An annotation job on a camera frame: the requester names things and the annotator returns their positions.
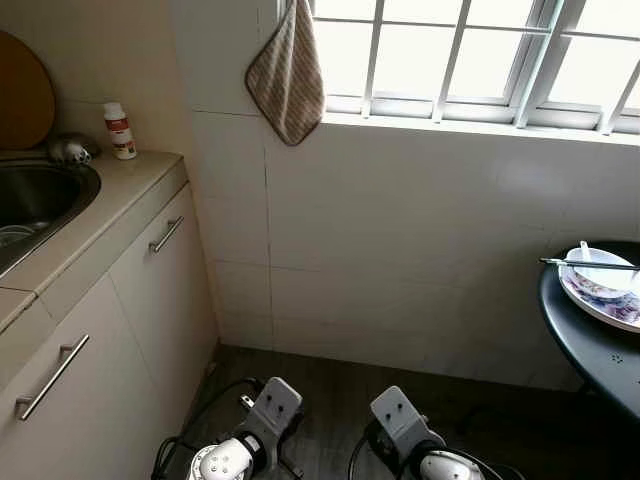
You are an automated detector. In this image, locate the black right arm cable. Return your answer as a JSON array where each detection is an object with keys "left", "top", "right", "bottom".
[{"left": 347, "top": 420, "right": 377, "bottom": 480}]

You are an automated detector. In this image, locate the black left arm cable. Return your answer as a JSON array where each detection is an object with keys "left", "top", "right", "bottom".
[{"left": 150, "top": 376, "right": 263, "bottom": 480}]

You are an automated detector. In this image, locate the white barred window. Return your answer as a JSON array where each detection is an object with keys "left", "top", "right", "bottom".
[{"left": 295, "top": 0, "right": 640, "bottom": 136}]

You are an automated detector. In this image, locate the small stainless steel sink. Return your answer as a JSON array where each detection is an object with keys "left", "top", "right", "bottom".
[{"left": 0, "top": 158, "right": 103, "bottom": 277}]

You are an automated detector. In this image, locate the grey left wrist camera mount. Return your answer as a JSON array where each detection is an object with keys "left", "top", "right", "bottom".
[{"left": 238, "top": 377, "right": 304, "bottom": 463}]

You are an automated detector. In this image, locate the white bottle with red label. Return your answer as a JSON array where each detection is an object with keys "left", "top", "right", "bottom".
[{"left": 103, "top": 101, "right": 138, "bottom": 161}]

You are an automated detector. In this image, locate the brown striped hanging cloth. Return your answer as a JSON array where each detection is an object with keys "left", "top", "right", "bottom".
[{"left": 244, "top": 0, "right": 327, "bottom": 148}]

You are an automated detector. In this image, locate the white floral plate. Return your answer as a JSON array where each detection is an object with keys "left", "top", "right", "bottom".
[{"left": 558, "top": 262, "right": 640, "bottom": 334}]

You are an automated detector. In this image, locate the round wooden cutting board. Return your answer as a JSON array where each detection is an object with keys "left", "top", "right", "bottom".
[{"left": 0, "top": 30, "right": 57, "bottom": 153}]

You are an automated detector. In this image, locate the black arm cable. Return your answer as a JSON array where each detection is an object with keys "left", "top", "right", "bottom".
[
  {"left": 347, "top": 420, "right": 377, "bottom": 480},
  {"left": 150, "top": 376, "right": 263, "bottom": 480}
]

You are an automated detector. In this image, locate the round black table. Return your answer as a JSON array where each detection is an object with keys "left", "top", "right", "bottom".
[{"left": 539, "top": 238, "right": 640, "bottom": 421}]

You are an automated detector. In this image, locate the white ceramic bowl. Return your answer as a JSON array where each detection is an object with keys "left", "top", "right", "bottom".
[{"left": 566, "top": 245, "right": 640, "bottom": 297}]

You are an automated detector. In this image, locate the narrow beige cabinet door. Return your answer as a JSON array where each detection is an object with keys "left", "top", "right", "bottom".
[{"left": 105, "top": 183, "right": 221, "bottom": 431}]

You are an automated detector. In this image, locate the wide beige cabinet door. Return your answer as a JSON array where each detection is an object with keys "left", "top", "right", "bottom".
[{"left": 0, "top": 272, "right": 169, "bottom": 480}]

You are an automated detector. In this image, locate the long steel cabinet handle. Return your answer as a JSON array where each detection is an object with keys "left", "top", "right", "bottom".
[{"left": 14, "top": 333, "right": 91, "bottom": 422}]

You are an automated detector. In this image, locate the short steel cabinet handle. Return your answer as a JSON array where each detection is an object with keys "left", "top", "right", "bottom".
[{"left": 149, "top": 215, "right": 186, "bottom": 254}]

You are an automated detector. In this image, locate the black chopstick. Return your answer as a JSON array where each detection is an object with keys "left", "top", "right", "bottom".
[{"left": 540, "top": 257, "right": 640, "bottom": 273}]

